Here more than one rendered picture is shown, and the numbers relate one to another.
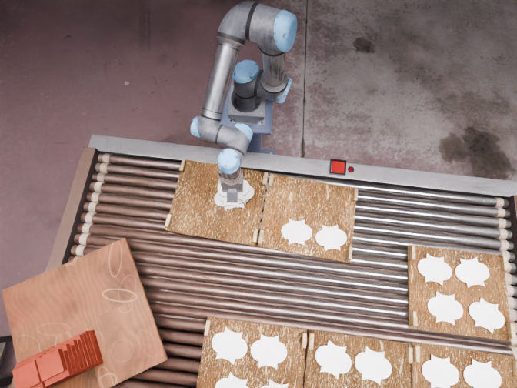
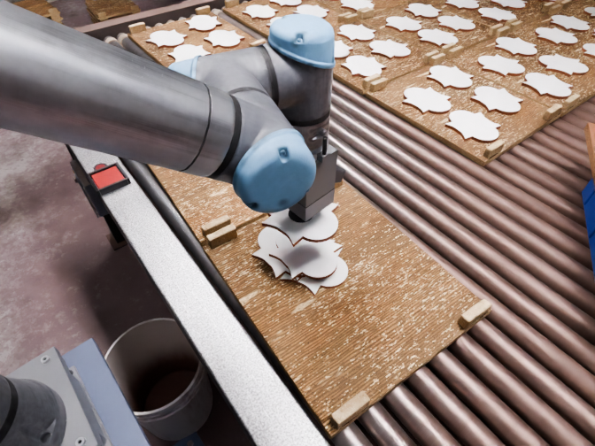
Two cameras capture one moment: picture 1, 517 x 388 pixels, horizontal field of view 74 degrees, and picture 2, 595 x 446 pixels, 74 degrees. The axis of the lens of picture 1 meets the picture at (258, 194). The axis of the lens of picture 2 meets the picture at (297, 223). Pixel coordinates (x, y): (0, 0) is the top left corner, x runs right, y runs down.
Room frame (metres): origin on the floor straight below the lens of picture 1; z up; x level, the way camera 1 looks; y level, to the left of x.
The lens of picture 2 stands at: (0.80, 0.44, 1.54)
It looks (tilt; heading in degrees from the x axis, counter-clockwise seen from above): 48 degrees down; 227
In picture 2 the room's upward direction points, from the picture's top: straight up
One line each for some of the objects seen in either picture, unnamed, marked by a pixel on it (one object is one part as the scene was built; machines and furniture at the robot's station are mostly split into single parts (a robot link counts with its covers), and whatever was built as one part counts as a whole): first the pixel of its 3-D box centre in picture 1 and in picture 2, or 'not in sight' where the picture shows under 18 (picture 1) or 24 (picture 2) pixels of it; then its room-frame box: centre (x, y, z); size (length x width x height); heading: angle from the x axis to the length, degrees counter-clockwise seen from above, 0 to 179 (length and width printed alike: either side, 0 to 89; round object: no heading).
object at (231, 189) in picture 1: (231, 185); (312, 165); (0.46, 0.11, 1.15); 0.12 x 0.09 x 0.16; 1
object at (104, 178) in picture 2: (337, 167); (108, 179); (0.64, -0.38, 0.92); 0.06 x 0.06 x 0.01; 85
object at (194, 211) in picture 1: (218, 201); (337, 278); (0.46, 0.18, 0.93); 0.41 x 0.35 x 0.02; 82
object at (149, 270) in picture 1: (289, 287); (342, 134); (0.08, -0.15, 0.90); 1.95 x 0.05 x 0.05; 85
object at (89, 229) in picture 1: (292, 252); (299, 154); (0.23, -0.16, 0.90); 1.95 x 0.05 x 0.05; 85
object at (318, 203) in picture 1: (308, 216); (231, 160); (0.39, -0.23, 0.93); 0.41 x 0.35 x 0.02; 81
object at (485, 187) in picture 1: (300, 167); (146, 233); (0.65, -0.20, 0.89); 2.08 x 0.09 x 0.06; 85
